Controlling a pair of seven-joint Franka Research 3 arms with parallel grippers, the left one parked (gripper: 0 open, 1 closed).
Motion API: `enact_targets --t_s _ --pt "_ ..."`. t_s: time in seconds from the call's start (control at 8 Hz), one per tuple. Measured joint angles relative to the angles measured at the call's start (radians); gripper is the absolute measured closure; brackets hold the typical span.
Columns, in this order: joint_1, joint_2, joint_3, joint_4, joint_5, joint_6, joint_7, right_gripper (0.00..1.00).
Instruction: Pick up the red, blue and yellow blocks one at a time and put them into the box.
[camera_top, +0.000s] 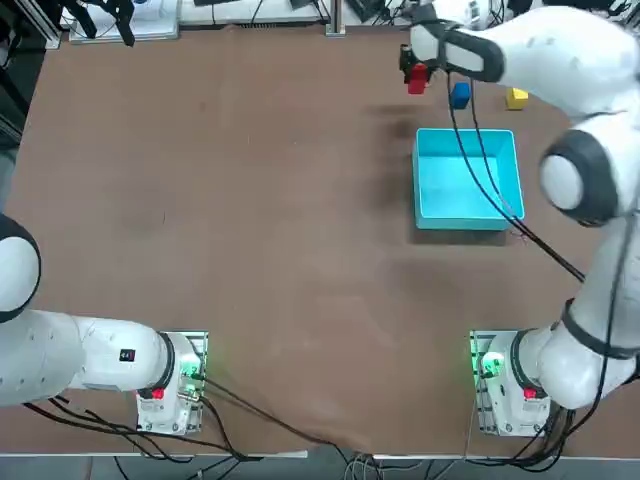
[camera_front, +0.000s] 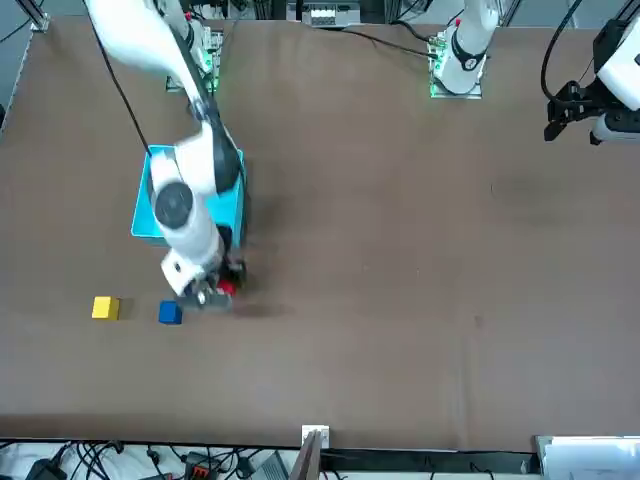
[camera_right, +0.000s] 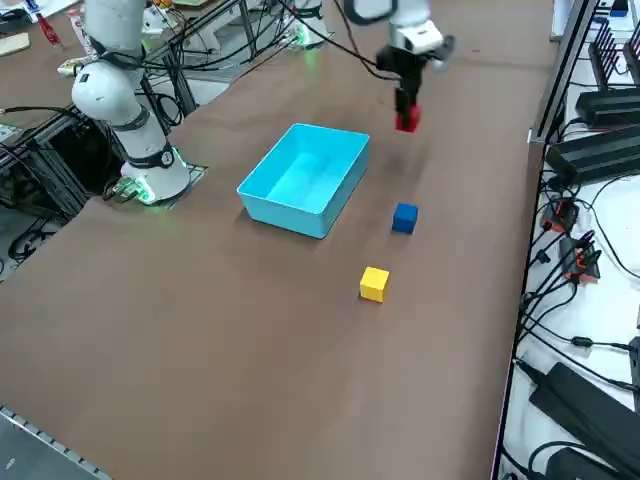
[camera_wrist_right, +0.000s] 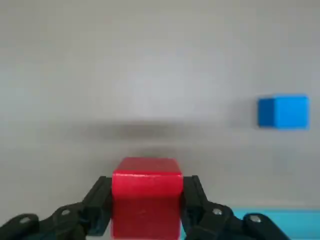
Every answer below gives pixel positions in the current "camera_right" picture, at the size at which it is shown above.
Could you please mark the black slotted rack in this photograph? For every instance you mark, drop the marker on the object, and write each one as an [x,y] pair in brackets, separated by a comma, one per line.
[607,55]

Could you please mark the bottle with white label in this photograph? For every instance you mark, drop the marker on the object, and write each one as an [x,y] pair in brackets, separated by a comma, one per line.
[76,25]

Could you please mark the yellow cube block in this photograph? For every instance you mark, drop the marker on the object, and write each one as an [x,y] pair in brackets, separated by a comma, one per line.
[374,285]

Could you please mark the grey metal rail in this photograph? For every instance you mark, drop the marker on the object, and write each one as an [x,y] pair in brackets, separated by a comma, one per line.
[30,430]

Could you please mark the small blue item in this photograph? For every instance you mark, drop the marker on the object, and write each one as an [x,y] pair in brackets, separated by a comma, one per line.
[620,7]

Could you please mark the orange black plug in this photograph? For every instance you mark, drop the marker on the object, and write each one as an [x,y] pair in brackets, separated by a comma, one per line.
[562,215]

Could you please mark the black aluminium frame stand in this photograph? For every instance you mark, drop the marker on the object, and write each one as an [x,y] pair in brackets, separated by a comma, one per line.
[47,160]

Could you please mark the red cube block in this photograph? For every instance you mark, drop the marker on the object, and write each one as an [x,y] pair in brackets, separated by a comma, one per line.
[416,122]

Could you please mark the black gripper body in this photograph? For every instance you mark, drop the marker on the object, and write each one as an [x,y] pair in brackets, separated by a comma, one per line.
[402,62]

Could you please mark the cyan plastic box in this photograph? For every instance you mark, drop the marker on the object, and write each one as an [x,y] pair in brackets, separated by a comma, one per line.
[295,215]

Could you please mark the wooden board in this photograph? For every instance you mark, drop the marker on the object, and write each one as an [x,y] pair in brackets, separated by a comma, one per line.
[12,44]

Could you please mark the blue cube block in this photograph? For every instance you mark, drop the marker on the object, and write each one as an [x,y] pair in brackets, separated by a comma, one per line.
[404,220]

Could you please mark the large black power brick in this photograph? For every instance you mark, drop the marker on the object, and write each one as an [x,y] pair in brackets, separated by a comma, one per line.
[575,400]

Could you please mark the red bottle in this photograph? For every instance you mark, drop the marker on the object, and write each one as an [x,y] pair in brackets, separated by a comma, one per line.
[48,29]

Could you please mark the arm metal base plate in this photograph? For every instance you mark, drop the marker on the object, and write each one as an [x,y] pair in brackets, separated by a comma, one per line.
[197,172]

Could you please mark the ribbed black power brick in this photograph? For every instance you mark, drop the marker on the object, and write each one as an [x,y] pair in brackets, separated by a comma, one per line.
[595,155]

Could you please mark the aluminium camera post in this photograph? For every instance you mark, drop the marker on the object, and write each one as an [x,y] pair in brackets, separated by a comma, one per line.
[565,65]

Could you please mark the orange black clamp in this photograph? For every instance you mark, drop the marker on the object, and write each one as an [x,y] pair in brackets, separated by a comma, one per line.
[580,262]

